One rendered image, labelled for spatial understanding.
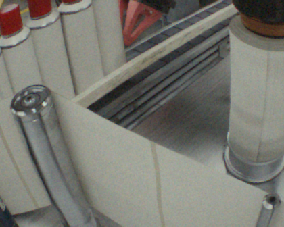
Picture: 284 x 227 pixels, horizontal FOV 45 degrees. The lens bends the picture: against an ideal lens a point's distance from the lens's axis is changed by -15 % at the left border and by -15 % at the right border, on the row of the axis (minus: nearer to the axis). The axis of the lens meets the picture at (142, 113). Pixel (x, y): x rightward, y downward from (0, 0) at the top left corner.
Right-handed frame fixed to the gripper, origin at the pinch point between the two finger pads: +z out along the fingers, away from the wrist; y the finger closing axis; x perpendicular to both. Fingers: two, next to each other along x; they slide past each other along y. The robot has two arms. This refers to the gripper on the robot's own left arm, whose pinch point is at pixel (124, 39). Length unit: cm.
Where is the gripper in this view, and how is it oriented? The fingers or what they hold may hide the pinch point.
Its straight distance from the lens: 62.1
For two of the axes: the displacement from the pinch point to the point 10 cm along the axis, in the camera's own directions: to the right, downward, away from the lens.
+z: -3.5, 9.2, 1.7
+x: 6.0, 0.8, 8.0
